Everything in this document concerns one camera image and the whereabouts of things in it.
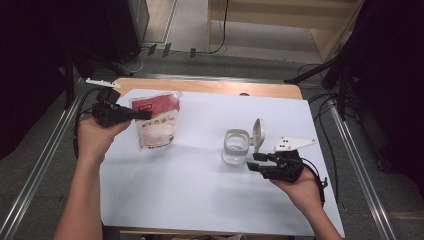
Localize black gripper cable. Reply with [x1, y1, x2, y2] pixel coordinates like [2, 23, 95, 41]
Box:
[73, 87, 103, 159]
[301, 157, 330, 208]

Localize metal frame rail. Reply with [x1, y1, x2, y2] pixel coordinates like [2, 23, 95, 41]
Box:
[0, 78, 85, 240]
[328, 99, 398, 240]
[95, 73, 288, 83]

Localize black floor cables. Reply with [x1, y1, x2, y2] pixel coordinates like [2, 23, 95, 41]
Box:
[296, 63, 343, 205]

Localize red-labelled white powder bag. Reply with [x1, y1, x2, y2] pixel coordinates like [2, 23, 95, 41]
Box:
[129, 91, 184, 152]

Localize black tripod stand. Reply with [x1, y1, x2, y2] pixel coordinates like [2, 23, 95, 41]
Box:
[283, 46, 356, 118]

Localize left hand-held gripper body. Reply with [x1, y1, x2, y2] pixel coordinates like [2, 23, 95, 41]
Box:
[85, 78, 135, 129]

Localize person's left hand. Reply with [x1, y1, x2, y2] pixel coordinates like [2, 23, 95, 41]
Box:
[77, 117, 132, 164]

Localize light wooden shelf unit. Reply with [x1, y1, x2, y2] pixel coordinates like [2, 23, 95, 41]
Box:
[206, 0, 365, 63]

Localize clear plastic jar with lid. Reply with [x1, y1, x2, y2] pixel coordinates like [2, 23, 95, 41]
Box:
[222, 118, 267, 166]

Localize thin black hanging cable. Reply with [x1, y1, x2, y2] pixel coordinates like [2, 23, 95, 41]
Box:
[208, 0, 231, 55]

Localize white table sheet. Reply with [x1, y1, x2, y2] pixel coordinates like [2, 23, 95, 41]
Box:
[99, 88, 346, 238]

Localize white floor cable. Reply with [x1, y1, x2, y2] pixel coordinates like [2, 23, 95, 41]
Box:
[117, 49, 145, 77]

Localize black cabinet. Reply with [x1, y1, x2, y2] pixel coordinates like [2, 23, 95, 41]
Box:
[66, 0, 150, 66]

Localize person's right hand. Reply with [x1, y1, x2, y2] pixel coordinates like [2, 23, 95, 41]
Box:
[269, 167, 324, 216]

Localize dark curtain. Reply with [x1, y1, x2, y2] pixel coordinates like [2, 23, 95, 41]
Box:
[333, 0, 424, 189]
[0, 0, 69, 162]

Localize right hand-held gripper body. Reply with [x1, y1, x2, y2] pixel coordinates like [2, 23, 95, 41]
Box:
[261, 136, 317, 184]

